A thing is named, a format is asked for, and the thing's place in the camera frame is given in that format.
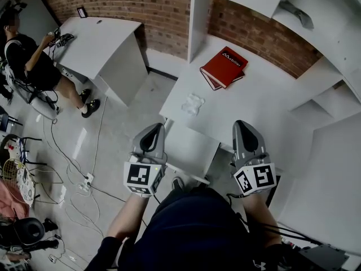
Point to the grey chair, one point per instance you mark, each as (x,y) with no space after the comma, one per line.
(42,106)

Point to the dark red book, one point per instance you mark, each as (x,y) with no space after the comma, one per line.
(214,85)

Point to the small black picture frame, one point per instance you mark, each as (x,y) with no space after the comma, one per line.
(81,12)

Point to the grey metal box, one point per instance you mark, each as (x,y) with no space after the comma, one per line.
(324,257)

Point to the bright red book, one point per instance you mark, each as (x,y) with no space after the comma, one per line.
(225,63)

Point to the person's dark clothed body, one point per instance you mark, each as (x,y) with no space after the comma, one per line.
(197,230)

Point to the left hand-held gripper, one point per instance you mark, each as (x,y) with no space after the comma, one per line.
(141,176)

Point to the person's left black shoe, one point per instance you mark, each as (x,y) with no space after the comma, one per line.
(177,183)

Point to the patterned white round cushion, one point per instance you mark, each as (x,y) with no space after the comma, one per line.
(25,185)

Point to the person's right forearm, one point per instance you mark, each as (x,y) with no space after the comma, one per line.
(259,216)

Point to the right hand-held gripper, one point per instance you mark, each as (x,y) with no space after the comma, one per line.
(253,176)

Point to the person's left forearm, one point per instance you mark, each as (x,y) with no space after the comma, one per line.
(127,216)

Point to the black round case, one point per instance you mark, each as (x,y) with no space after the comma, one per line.
(29,230)

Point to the white desk drawer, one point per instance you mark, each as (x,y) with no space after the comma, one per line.
(191,148)

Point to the pink cloth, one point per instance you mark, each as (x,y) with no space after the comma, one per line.
(8,202)

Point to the white shelf hutch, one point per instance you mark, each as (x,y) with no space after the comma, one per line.
(198,24)

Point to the small white desk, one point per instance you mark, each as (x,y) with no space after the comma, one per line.
(96,41)

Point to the yellow badminton racket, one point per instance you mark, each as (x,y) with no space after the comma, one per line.
(11,168)

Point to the large white desk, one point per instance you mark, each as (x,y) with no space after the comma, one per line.
(253,100)

